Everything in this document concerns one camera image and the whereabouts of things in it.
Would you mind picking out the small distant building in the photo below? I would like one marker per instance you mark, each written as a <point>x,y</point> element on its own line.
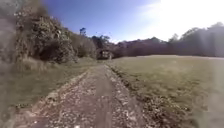
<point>105,54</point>

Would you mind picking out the grey gravel-strewn paved path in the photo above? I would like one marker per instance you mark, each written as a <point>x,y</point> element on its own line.
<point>93,100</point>

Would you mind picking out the open grass field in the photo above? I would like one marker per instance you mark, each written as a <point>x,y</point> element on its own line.
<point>173,76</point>

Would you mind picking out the dense green bushes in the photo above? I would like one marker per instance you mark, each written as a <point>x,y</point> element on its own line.
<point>50,40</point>

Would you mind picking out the row of dark trees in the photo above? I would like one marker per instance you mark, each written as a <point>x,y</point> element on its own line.
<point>186,45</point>

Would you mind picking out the grass verge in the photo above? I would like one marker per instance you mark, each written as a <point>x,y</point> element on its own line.
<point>33,83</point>

